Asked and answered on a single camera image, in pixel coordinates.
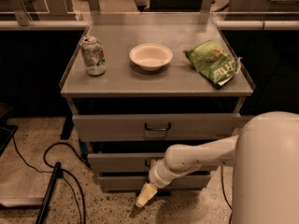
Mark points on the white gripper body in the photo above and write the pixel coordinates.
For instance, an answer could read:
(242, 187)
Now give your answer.
(156, 175)

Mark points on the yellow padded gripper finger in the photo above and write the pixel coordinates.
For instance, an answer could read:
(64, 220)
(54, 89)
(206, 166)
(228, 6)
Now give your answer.
(147, 193)

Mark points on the grey drawer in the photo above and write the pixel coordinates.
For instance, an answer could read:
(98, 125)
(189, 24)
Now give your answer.
(136, 182)
(122, 162)
(145, 127)

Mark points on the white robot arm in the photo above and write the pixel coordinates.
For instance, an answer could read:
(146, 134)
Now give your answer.
(265, 161)

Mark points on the grey bottom drawer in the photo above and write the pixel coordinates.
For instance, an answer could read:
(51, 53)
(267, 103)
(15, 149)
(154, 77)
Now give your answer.
(136, 182)

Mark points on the grey top drawer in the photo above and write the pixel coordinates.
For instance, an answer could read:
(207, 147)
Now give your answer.
(145, 127)

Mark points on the grey metal drawer cabinet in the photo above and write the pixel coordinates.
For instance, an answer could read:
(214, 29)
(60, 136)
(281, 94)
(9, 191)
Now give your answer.
(125, 88)

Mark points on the black power strip bar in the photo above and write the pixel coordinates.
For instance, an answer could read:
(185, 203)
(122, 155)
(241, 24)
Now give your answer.
(43, 211)

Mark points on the white paper bowl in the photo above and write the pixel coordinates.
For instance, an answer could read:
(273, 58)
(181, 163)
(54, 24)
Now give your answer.
(151, 56)

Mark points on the green chip bag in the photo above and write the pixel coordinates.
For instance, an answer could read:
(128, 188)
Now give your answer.
(214, 62)

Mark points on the crushed white soda can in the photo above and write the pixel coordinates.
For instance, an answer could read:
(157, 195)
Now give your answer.
(93, 55)

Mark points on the dark object at left edge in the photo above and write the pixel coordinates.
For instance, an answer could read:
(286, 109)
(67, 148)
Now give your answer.
(6, 131)

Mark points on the white horizontal rail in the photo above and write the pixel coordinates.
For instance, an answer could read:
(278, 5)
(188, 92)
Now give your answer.
(88, 25)

